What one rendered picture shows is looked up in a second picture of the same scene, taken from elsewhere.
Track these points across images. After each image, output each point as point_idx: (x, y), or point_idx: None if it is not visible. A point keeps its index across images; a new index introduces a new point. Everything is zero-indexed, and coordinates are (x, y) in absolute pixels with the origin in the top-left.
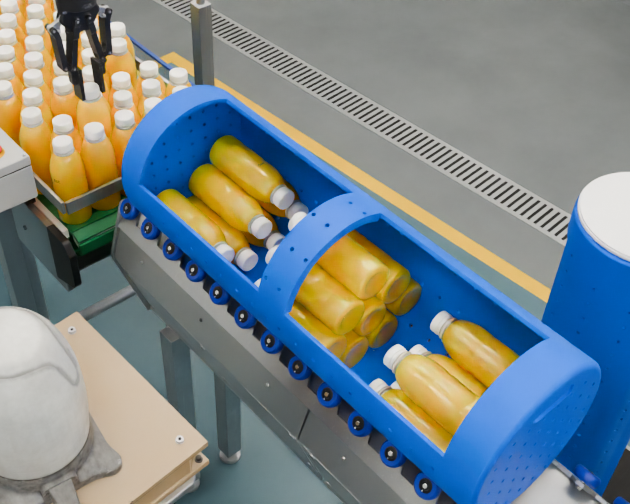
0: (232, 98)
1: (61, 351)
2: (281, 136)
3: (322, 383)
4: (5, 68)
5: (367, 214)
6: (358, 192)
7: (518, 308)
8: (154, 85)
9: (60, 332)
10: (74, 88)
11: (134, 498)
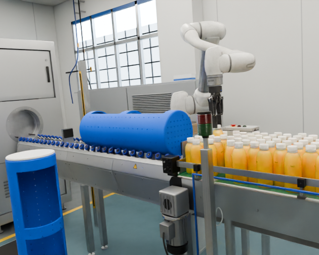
0: (162, 115)
1: (171, 97)
2: (145, 114)
3: None
4: (262, 133)
5: (123, 111)
6: (124, 114)
7: (94, 115)
8: (201, 137)
9: (173, 98)
10: (221, 124)
11: None
